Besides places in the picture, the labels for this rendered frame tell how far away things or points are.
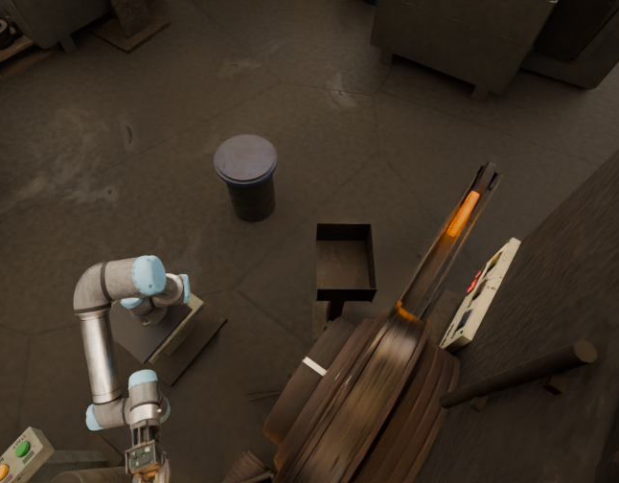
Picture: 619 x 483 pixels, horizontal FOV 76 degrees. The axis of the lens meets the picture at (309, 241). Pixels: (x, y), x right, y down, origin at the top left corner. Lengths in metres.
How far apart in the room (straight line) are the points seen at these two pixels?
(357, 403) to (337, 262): 0.95
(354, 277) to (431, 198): 1.14
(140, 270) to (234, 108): 1.89
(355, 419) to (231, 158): 1.60
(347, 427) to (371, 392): 0.06
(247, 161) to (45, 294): 1.28
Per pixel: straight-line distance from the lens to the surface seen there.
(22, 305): 2.54
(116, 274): 1.24
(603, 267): 0.50
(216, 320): 2.08
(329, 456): 0.66
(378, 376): 0.66
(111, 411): 1.36
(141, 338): 1.84
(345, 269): 1.52
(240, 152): 2.06
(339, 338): 0.77
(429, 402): 0.70
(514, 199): 2.71
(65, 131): 3.14
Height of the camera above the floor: 1.97
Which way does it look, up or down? 62 degrees down
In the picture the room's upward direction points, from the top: 2 degrees clockwise
